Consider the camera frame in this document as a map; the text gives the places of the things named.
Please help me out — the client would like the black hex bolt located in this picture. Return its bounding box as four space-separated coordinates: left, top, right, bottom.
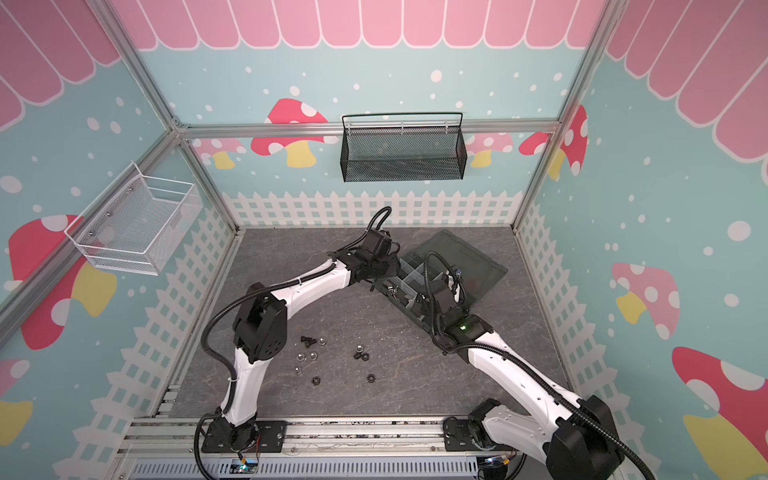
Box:
301 336 318 348

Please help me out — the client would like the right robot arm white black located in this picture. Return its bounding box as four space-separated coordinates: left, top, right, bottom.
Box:
423 270 654 479

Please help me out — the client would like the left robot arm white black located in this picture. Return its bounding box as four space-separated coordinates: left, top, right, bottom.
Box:
200 206 399 452

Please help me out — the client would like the dark green compartment organizer box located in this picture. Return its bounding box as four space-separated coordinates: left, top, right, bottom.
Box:
375 230 508 335

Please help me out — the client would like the silver washers cluster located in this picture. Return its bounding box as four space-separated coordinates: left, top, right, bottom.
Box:
293 336 328 377

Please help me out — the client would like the black wire mesh basket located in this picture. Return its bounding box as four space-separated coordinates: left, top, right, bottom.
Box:
340 112 468 183

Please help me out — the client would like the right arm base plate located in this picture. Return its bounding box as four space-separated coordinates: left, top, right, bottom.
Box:
442 416 496 452

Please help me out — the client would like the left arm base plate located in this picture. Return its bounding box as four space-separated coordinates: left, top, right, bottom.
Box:
202 418 288 454

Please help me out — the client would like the white slotted cable duct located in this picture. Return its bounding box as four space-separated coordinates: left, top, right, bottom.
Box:
128 457 481 480

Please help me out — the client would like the white wire mesh basket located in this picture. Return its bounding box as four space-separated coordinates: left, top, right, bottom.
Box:
64 163 203 276

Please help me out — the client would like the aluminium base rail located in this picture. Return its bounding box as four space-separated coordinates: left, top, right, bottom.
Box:
117 416 449 458

